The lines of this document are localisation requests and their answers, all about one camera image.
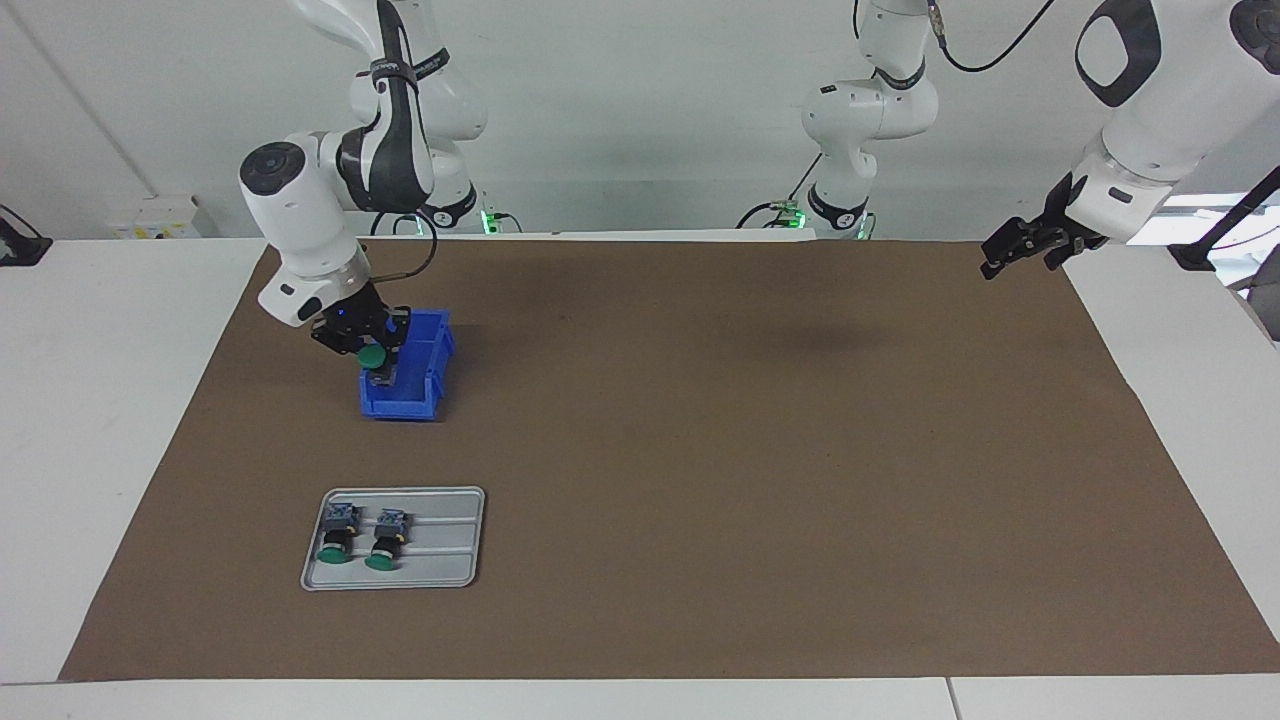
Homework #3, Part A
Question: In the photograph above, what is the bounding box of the green push button switch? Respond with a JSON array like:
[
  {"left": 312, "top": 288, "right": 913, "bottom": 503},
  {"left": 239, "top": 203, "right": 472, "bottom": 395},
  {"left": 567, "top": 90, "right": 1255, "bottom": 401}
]
[
  {"left": 357, "top": 344, "right": 398, "bottom": 390},
  {"left": 316, "top": 502, "right": 361, "bottom": 566},
  {"left": 364, "top": 507, "right": 410, "bottom": 573}
]

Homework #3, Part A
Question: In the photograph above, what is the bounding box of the blue plastic bin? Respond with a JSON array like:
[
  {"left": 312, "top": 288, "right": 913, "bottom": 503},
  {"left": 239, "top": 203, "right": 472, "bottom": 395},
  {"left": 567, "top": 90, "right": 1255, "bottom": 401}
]
[{"left": 358, "top": 308, "right": 457, "bottom": 422}]

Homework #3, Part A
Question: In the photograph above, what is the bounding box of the black stand pole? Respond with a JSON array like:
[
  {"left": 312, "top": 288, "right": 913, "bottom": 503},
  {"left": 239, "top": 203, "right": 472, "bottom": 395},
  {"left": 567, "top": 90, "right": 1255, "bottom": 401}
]
[{"left": 1168, "top": 165, "right": 1280, "bottom": 272}]

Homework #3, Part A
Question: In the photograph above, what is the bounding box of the dark grey chair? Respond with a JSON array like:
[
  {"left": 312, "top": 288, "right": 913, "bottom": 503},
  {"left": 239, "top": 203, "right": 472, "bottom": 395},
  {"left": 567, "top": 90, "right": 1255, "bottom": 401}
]
[{"left": 1228, "top": 270, "right": 1280, "bottom": 341}]

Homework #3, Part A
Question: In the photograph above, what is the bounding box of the grey metal tray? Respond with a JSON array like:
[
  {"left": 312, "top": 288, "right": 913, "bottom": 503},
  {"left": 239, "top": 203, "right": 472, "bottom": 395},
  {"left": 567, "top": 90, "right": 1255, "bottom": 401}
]
[{"left": 300, "top": 486, "right": 487, "bottom": 592}]

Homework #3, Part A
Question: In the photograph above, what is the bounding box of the brown paper table mat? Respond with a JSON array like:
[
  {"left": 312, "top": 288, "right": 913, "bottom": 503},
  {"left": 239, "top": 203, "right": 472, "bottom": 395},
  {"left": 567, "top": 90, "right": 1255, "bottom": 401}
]
[{"left": 58, "top": 237, "right": 1280, "bottom": 681}]

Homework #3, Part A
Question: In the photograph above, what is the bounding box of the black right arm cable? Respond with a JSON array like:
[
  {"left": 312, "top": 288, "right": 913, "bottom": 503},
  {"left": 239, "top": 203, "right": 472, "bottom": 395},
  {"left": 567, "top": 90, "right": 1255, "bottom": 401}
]
[{"left": 372, "top": 0, "right": 442, "bottom": 279}]

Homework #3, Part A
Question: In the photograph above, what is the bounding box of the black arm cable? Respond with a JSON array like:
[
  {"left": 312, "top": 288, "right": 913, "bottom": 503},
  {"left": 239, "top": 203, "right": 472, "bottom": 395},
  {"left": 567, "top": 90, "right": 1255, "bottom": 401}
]
[
  {"left": 925, "top": 0, "right": 1057, "bottom": 73},
  {"left": 372, "top": 0, "right": 442, "bottom": 279}
]

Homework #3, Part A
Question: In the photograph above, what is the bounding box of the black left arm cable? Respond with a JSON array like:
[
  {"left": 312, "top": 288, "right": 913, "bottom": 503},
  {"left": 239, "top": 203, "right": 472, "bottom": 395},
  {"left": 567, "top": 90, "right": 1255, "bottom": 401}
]
[{"left": 925, "top": 0, "right": 1057, "bottom": 73}]

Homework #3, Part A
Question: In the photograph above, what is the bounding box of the white wall socket box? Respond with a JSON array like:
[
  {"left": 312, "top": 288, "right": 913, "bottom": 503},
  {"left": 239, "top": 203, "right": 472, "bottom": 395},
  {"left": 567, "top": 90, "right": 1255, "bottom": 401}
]
[{"left": 105, "top": 195, "right": 220, "bottom": 240}]

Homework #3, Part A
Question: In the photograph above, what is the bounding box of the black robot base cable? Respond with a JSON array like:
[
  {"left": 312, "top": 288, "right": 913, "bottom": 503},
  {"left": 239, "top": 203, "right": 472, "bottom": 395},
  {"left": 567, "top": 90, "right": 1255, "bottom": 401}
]
[{"left": 737, "top": 155, "right": 823, "bottom": 229}]

